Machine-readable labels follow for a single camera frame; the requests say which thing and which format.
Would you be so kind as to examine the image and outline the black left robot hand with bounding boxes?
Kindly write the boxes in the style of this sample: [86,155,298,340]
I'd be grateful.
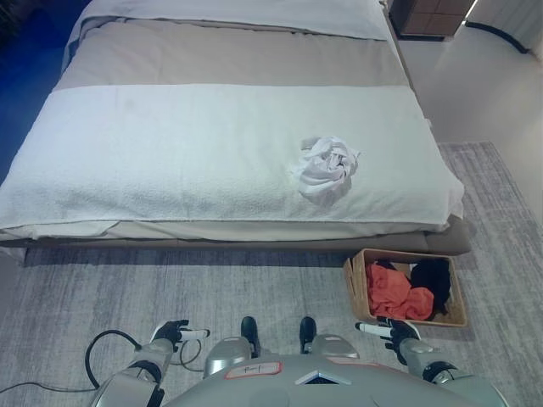
[151,319,210,345]

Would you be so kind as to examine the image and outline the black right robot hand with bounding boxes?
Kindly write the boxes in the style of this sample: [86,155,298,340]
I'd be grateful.
[354,318,423,351]

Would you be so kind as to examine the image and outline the white clothes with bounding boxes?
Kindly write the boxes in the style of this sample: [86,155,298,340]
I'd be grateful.
[289,135,364,209]

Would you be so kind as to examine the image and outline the wicker laundry basket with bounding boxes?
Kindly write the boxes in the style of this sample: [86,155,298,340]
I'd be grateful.
[343,248,469,329]

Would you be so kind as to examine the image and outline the white textured bed blanket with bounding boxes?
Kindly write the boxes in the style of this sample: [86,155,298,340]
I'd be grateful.
[0,83,466,232]

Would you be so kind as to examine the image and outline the orange cloth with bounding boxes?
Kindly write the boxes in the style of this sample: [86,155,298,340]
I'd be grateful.
[365,261,436,321]

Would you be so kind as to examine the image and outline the grey rug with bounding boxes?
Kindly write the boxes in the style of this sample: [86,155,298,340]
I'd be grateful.
[0,141,543,407]

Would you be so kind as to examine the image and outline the black cloth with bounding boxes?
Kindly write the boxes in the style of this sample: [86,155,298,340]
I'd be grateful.
[408,258,452,317]

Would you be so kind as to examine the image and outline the silver left robot leg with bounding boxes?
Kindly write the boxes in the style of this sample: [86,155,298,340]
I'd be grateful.
[202,336,255,381]

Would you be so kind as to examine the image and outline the silver robot leg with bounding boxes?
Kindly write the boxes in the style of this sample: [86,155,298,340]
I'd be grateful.
[303,333,361,376]
[202,336,255,381]

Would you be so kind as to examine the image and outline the silver right robot leg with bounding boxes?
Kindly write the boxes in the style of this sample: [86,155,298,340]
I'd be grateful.
[303,333,361,376]

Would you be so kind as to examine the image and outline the black left robot foot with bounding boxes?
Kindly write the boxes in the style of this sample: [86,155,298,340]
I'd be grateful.
[240,315,260,358]

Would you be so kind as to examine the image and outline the black robot foot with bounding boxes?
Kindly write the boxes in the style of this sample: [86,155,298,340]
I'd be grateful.
[299,315,317,354]
[240,315,260,358]

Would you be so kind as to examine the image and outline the grey robot torso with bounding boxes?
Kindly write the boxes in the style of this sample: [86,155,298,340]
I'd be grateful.
[159,359,543,407]

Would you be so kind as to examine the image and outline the black right robot foot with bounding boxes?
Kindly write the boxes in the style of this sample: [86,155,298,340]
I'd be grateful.
[299,315,317,354]

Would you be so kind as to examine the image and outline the beige duvet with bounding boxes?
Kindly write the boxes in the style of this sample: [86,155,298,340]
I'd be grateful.
[51,19,416,93]

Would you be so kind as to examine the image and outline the brown wooden nightstand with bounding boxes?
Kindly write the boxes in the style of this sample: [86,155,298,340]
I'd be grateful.
[389,0,470,42]

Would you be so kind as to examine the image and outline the white pillow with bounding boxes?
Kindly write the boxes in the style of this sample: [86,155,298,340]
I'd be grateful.
[77,0,389,42]

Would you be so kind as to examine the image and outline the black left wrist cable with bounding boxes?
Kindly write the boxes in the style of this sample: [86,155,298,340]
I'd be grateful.
[0,328,205,393]

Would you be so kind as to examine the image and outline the black floor cable cover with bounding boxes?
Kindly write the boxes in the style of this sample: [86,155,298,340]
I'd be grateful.
[465,20,532,55]

